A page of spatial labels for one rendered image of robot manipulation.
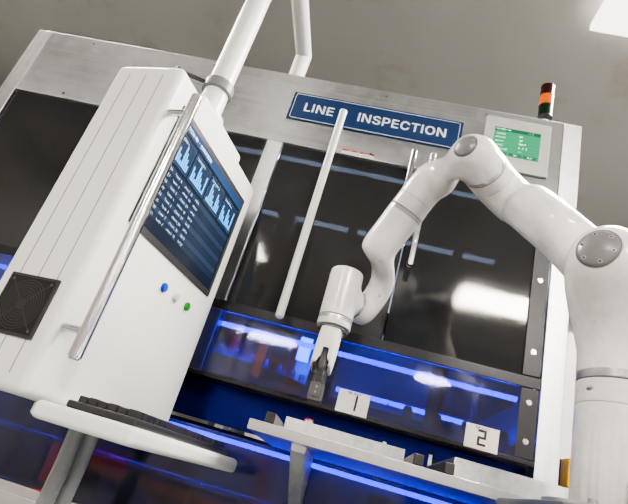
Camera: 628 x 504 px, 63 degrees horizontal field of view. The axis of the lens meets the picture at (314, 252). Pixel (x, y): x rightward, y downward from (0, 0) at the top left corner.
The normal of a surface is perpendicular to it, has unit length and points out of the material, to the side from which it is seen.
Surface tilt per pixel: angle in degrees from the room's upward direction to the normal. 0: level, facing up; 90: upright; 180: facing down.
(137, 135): 90
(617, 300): 128
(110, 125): 90
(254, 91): 90
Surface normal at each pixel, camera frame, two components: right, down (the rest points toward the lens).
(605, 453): -0.66, -0.47
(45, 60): -0.04, -0.43
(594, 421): -0.83, -0.42
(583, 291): -0.78, 0.20
